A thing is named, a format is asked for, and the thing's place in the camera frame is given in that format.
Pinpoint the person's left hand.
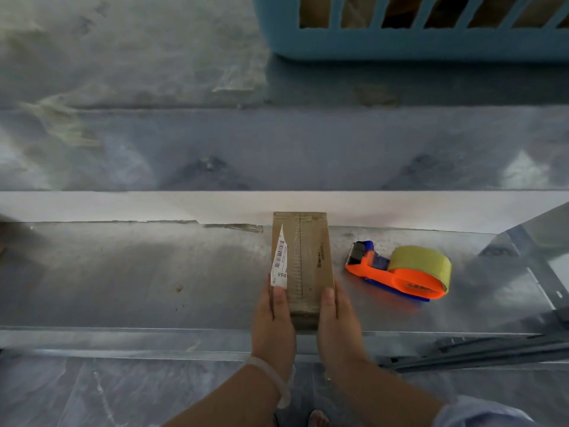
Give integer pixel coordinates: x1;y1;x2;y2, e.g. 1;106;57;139
251;276;297;382

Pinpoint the person's right hand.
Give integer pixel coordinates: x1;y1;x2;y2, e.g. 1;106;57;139
317;278;370;379

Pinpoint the brown cardboard box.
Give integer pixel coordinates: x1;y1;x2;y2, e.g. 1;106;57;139
271;211;335;330

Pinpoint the person's left forearm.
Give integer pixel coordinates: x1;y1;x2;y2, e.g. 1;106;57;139
162;356;290;427

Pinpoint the person's right forearm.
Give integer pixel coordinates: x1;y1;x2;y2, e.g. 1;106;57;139
328;356;445;427

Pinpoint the white barcode label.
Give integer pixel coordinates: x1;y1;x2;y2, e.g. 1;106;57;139
270;224;289;290

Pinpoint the orange tape dispenser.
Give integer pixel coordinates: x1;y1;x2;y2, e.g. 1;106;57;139
344;240;447;303

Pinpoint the white wrist band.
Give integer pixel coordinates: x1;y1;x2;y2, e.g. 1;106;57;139
245;356;292;410

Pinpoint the yellowish packing tape roll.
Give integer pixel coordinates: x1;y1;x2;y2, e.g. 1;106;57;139
388;246;452;295

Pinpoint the light blue sleeve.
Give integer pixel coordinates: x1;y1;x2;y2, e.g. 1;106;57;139
433;395;541;427

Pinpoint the blue plastic basket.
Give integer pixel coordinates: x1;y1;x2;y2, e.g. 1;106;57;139
251;0;569;62

